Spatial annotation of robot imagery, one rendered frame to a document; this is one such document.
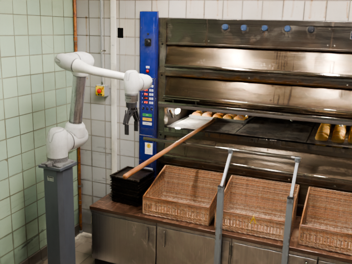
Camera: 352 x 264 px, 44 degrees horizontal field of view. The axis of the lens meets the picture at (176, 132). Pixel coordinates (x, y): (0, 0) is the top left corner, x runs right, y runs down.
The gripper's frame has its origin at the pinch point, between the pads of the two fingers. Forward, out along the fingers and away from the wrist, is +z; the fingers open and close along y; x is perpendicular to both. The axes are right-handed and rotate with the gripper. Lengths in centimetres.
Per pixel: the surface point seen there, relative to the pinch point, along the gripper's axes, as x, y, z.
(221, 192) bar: 59, -22, 42
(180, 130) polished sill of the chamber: 5, -81, 14
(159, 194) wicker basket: -8, -65, 68
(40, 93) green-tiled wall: -101, -30, -17
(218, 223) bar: 58, -23, 66
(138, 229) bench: -9, -29, 86
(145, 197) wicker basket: -4, -32, 59
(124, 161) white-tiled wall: -51, -82, 49
